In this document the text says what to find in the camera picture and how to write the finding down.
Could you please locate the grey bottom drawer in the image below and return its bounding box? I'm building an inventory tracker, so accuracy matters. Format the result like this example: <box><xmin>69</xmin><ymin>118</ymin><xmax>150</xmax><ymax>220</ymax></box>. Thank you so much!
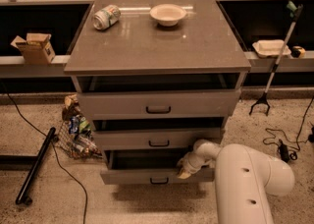
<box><xmin>101</xmin><ymin>148</ymin><xmax>214</xmax><ymax>185</ymax></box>

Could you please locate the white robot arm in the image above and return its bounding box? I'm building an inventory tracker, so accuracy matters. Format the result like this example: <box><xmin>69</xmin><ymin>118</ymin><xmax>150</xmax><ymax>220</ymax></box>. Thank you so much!
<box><xmin>178</xmin><ymin>140</ymin><xmax>295</xmax><ymax>224</ymax></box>

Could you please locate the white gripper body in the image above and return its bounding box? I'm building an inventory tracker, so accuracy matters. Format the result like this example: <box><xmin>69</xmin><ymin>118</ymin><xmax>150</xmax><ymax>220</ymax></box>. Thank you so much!
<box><xmin>177</xmin><ymin>152</ymin><xmax>210</xmax><ymax>174</ymax></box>

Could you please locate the black tube table leg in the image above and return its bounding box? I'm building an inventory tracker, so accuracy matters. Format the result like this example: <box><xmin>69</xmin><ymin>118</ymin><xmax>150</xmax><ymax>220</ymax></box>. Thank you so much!
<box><xmin>15</xmin><ymin>127</ymin><xmax>56</xmax><ymax>205</ymax></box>

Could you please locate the crushed soda can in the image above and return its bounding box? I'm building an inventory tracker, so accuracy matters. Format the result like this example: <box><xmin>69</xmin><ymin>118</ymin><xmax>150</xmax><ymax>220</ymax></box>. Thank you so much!
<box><xmin>93</xmin><ymin>5</ymin><xmax>121</xmax><ymax>30</ymax></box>

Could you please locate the grey drawer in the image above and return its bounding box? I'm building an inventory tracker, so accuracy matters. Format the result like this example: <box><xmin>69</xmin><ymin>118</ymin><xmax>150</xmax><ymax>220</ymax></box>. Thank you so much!
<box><xmin>101</xmin><ymin>148</ymin><xmax>214</xmax><ymax>185</ymax></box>
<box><xmin>78</xmin><ymin>90</ymin><xmax>240</xmax><ymax>120</ymax></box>
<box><xmin>93</xmin><ymin>128</ymin><xmax>224</xmax><ymax>150</ymax></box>

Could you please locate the grey drawer cabinet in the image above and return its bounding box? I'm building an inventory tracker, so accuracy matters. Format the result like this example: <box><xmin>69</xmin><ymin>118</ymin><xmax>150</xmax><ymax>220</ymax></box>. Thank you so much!
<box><xmin>64</xmin><ymin>0</ymin><xmax>252</xmax><ymax>190</ymax></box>

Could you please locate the wire basket with trash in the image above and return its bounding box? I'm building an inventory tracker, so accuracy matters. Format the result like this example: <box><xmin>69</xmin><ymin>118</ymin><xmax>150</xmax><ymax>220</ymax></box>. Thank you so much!
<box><xmin>56</xmin><ymin>94</ymin><xmax>102</xmax><ymax>159</ymax></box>

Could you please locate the yellow tape measure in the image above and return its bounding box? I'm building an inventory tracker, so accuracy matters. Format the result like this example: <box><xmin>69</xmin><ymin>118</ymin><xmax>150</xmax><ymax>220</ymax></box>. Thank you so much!
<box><xmin>291</xmin><ymin>46</ymin><xmax>305</xmax><ymax>58</ymax></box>

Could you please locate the grey middle drawer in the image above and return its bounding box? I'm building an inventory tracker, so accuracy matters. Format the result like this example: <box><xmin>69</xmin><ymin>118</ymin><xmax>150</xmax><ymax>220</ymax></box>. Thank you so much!
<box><xmin>93</xmin><ymin>128</ymin><xmax>224</xmax><ymax>150</ymax></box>

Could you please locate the small cardboard box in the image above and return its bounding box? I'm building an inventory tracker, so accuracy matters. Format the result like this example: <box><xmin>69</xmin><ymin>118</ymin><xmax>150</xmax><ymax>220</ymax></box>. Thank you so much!
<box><xmin>11</xmin><ymin>32</ymin><xmax>55</xmax><ymax>65</ymax></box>

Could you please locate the grey top drawer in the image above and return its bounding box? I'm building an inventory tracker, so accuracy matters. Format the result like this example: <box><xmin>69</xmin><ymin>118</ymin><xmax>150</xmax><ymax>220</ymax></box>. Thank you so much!
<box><xmin>78</xmin><ymin>90</ymin><xmax>240</xmax><ymax>120</ymax></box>

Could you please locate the white paper bowl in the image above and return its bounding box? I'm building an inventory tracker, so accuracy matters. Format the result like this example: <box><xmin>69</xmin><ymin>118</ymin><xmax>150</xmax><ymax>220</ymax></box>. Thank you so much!
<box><xmin>150</xmin><ymin>4</ymin><xmax>186</xmax><ymax>27</ymax></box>

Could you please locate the black floor cable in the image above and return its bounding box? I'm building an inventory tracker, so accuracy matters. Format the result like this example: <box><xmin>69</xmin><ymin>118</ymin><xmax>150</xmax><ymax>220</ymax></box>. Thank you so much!
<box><xmin>0</xmin><ymin>80</ymin><xmax>89</xmax><ymax>224</ymax></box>

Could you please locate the black power adapter cable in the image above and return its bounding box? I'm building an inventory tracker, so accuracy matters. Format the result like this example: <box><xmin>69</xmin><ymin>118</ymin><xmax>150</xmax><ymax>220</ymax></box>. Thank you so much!
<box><xmin>262</xmin><ymin>94</ymin><xmax>314</xmax><ymax>164</ymax></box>

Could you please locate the white takeout container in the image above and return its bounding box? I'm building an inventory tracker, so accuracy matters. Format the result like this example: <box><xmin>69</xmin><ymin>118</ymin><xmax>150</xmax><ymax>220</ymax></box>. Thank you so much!
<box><xmin>252</xmin><ymin>39</ymin><xmax>284</xmax><ymax>58</ymax></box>

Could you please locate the reacher grabber tool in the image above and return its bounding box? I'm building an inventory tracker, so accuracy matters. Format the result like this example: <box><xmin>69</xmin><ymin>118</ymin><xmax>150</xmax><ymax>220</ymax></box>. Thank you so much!
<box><xmin>249</xmin><ymin>1</ymin><xmax>303</xmax><ymax>115</ymax></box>

